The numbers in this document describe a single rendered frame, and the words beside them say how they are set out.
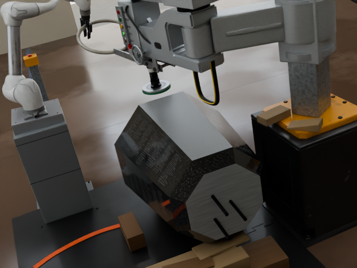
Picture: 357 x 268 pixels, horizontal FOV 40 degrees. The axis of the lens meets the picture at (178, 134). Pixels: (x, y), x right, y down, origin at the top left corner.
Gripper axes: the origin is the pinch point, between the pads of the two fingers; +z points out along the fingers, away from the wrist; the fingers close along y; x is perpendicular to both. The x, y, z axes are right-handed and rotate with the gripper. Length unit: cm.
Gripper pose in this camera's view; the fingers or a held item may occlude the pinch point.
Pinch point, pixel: (86, 34)
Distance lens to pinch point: 438.8
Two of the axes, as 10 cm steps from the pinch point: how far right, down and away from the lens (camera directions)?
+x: 6.1, -5.4, 5.7
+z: -0.7, 6.9, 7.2
